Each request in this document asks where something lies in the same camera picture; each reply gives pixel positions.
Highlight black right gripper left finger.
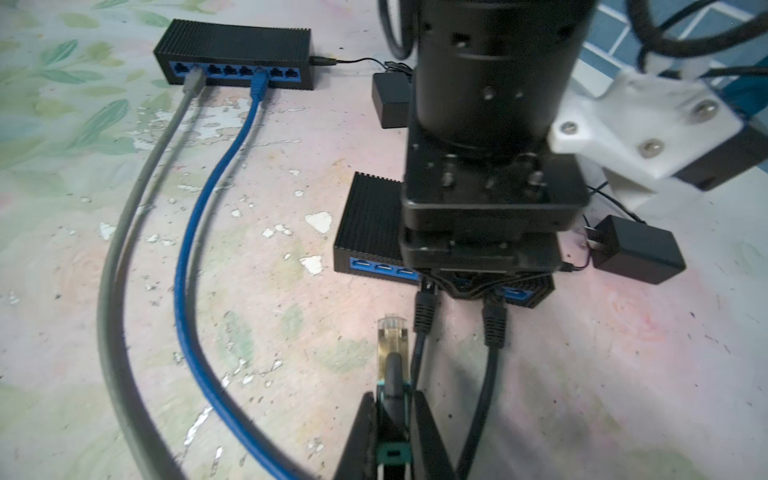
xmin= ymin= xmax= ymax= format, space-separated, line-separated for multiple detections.
xmin=333 ymin=392 xmax=378 ymax=480

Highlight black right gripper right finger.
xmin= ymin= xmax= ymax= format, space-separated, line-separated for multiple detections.
xmin=410 ymin=391 xmax=457 ymax=480

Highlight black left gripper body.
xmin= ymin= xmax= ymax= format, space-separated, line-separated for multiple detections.
xmin=399 ymin=128 xmax=589 ymax=299

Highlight black cable with teal plug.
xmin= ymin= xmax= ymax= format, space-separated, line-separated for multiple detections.
xmin=374 ymin=313 xmax=415 ymax=480

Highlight black network switch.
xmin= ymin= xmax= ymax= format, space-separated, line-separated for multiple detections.
xmin=154 ymin=19 xmax=314 ymax=91
xmin=332 ymin=171 xmax=556 ymax=309

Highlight black short ethernet cable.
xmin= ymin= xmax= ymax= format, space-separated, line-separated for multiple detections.
xmin=455 ymin=293 xmax=510 ymax=480

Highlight blue ethernet cable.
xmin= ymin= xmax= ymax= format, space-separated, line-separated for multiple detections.
xmin=173 ymin=67 xmax=313 ymax=480

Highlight grey ethernet cable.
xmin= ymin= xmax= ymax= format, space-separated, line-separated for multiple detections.
xmin=95 ymin=65 xmax=208 ymax=480

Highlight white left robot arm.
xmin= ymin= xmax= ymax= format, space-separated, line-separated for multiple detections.
xmin=334 ymin=1 xmax=596 ymax=479

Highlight black power adapter left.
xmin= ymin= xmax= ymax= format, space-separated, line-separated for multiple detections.
xmin=372 ymin=72 xmax=411 ymax=129

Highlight black power adapter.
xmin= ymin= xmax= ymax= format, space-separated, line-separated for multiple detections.
xmin=586 ymin=215 xmax=687 ymax=285
xmin=372 ymin=72 xmax=411 ymax=129

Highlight black power adapter right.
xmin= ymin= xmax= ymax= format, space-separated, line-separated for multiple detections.
xmin=586 ymin=215 xmax=687 ymax=285

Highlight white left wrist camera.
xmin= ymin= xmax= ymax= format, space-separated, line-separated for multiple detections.
xmin=548 ymin=55 xmax=767 ymax=217

